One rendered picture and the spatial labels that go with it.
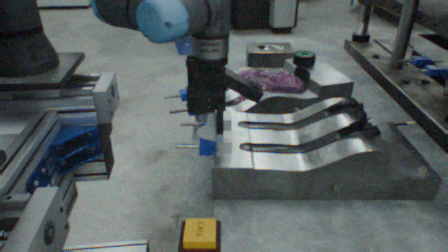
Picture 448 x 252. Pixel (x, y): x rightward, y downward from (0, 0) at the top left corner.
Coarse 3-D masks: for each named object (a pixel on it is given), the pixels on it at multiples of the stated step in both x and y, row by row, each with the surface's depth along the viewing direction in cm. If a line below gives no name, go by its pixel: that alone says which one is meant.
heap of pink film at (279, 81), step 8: (240, 72) 122; (248, 72) 119; (256, 72) 118; (264, 72) 120; (280, 72) 122; (264, 80) 111; (272, 80) 111; (280, 80) 118; (288, 80) 119; (296, 80) 117; (264, 88) 109; (272, 88) 110; (280, 88) 111; (288, 88) 113; (296, 88) 115; (240, 96) 111
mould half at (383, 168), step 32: (320, 128) 87; (384, 128) 97; (224, 160) 78; (256, 160) 79; (288, 160) 80; (320, 160) 78; (352, 160) 75; (384, 160) 75; (416, 160) 84; (224, 192) 80; (256, 192) 80; (288, 192) 79; (320, 192) 79; (352, 192) 79; (384, 192) 79; (416, 192) 79
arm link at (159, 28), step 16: (144, 0) 57; (160, 0) 55; (176, 0) 57; (192, 0) 59; (144, 16) 57; (160, 16) 55; (176, 16) 56; (192, 16) 59; (208, 16) 62; (144, 32) 59; (160, 32) 56; (176, 32) 57; (192, 32) 62
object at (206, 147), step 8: (224, 136) 82; (176, 144) 83; (184, 144) 83; (192, 144) 83; (200, 144) 81; (208, 144) 81; (216, 144) 81; (224, 144) 80; (200, 152) 82; (208, 152) 82; (216, 152) 81; (224, 152) 81
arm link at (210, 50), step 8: (192, 40) 70; (200, 40) 68; (208, 40) 67; (216, 40) 67; (224, 40) 69; (192, 48) 71; (200, 48) 69; (208, 48) 67; (216, 48) 68; (224, 48) 69; (200, 56) 69; (208, 56) 69; (216, 56) 69; (224, 56) 70
